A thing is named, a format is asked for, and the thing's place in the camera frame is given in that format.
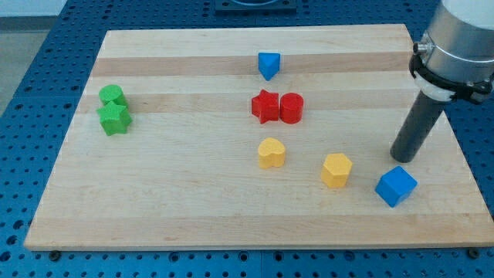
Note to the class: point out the blue cube block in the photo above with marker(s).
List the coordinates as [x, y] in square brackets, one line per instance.
[395, 186]

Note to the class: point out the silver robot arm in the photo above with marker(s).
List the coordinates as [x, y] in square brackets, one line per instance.
[454, 58]

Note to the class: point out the light wooden board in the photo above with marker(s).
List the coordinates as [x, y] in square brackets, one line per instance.
[186, 174]

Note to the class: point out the yellow heart block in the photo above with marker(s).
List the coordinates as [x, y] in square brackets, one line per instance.
[271, 153]

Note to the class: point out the red star block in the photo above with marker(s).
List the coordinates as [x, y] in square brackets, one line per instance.
[265, 106]

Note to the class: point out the red cylinder block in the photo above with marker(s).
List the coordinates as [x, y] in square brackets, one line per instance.
[291, 108]

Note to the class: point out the blue triangular prism block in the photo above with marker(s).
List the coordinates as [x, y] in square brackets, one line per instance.
[269, 64]

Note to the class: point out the yellow hexagon block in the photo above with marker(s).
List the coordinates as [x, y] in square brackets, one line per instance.
[336, 170]

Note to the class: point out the green star block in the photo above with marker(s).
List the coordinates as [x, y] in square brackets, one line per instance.
[114, 118]

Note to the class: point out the green cylinder block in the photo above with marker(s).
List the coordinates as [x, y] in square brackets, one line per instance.
[112, 93]

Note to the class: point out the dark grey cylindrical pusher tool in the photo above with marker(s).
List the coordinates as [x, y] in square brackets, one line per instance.
[421, 118]

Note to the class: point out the dark robot base mount plate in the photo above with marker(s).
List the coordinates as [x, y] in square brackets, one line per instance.
[254, 5]

